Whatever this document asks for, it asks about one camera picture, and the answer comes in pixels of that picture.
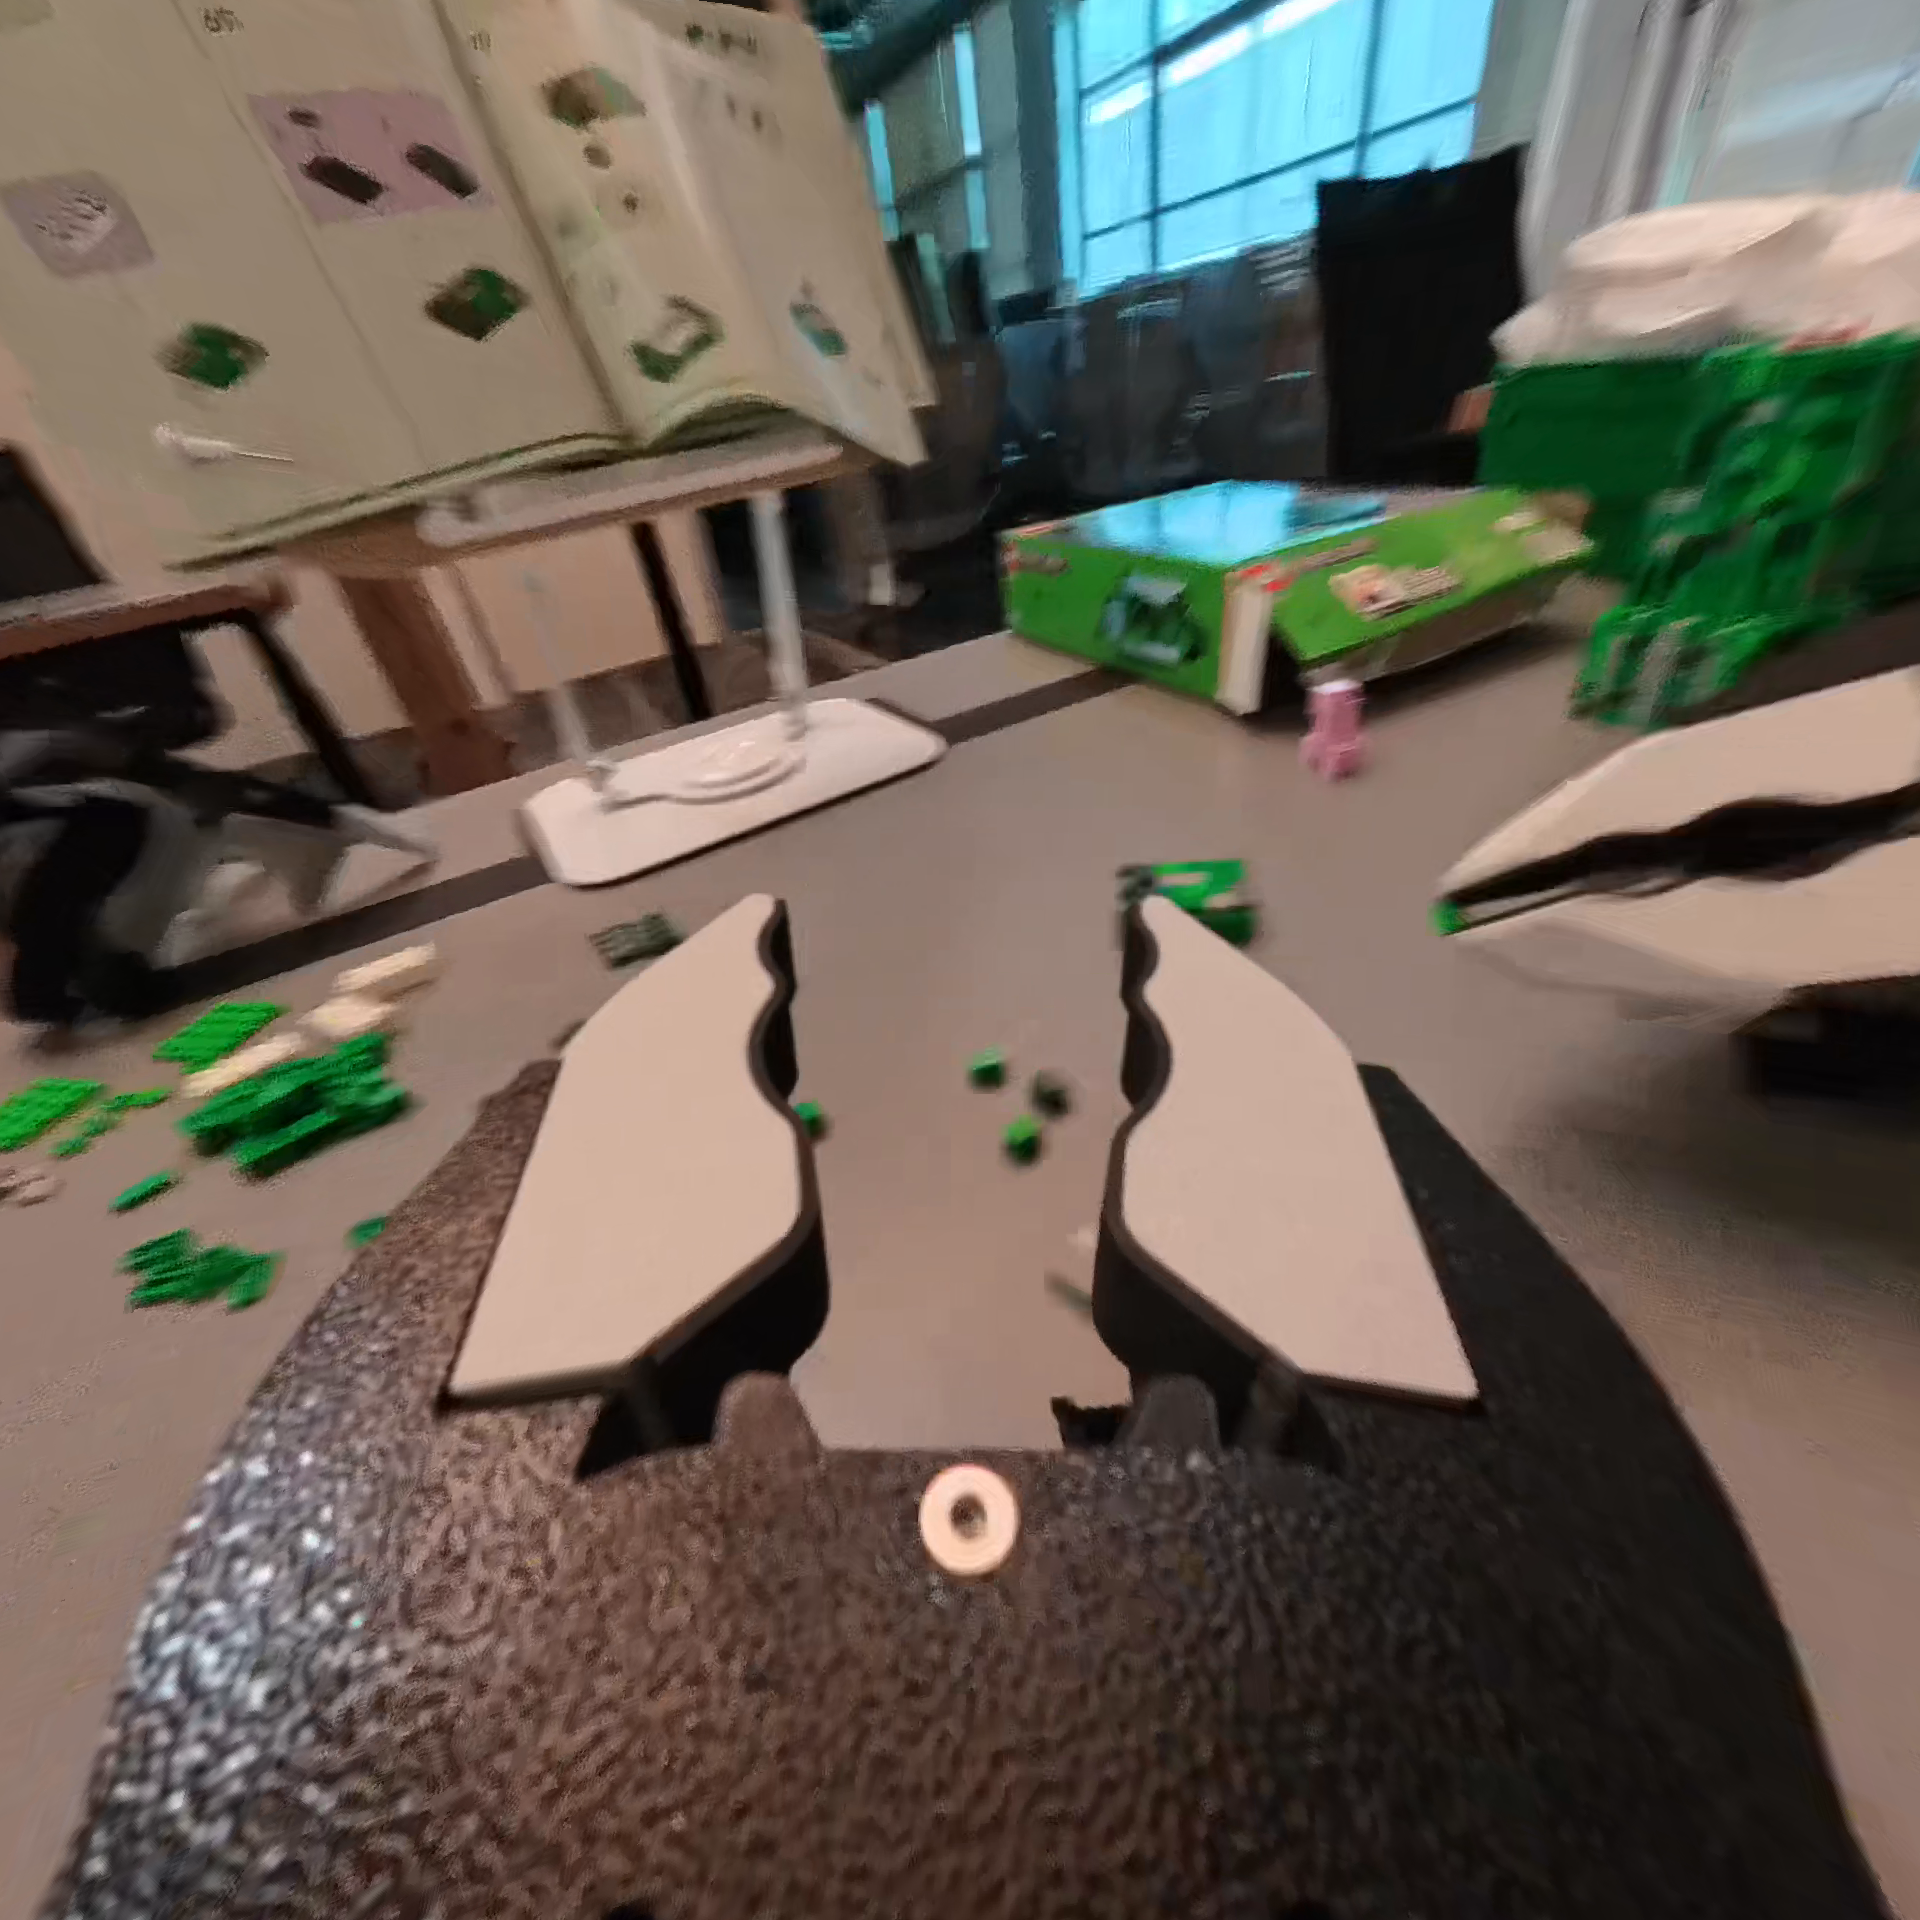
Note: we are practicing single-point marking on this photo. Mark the pink lego pig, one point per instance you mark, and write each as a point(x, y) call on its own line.
point(1336, 735)

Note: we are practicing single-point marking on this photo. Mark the green plastic bin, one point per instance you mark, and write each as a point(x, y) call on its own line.
point(1559, 450)

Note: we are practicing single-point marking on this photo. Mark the grey office chair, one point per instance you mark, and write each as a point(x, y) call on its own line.
point(1088, 388)
point(1253, 375)

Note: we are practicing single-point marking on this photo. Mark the green lego block assembly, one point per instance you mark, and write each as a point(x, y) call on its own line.
point(1201, 884)

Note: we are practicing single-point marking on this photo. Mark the pile of bright green pieces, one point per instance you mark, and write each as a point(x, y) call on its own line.
point(284, 1110)

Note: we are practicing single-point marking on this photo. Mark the open instruction booklet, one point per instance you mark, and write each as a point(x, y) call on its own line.
point(375, 404)

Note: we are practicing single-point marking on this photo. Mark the wooden table with black legs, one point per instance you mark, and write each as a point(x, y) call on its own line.
point(422, 660)

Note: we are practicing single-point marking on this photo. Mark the black office chair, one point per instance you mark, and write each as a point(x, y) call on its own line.
point(1418, 316)

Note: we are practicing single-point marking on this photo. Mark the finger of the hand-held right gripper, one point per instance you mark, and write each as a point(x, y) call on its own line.
point(1724, 764)
point(1724, 944)

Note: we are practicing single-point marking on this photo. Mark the green cardboard lego box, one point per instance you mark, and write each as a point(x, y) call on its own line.
point(1142, 569)

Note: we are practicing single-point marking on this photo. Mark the pile of dark green bricks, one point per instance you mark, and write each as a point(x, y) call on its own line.
point(638, 939)

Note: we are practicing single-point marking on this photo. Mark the dark wooden desk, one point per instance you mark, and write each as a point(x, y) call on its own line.
point(135, 608)

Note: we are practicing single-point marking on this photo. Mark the small dark green lego brick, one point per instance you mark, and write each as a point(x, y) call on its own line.
point(1053, 1095)

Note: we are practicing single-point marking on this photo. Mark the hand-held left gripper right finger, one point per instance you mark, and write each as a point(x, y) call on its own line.
point(1276, 1201)

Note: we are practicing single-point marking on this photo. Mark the large grid window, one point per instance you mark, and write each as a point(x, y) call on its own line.
point(1276, 135)

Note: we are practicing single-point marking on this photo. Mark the tall green lego creeper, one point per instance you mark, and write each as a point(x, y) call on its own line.
point(1724, 569)

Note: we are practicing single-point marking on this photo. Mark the white book stand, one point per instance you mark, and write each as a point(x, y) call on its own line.
point(721, 779)

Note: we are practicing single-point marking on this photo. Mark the white paper bags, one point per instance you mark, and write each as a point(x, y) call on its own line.
point(1694, 271)

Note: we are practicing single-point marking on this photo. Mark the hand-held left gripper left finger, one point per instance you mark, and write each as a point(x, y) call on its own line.
point(646, 1201)

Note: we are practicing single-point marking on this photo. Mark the black monitor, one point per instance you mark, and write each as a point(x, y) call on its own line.
point(37, 524)

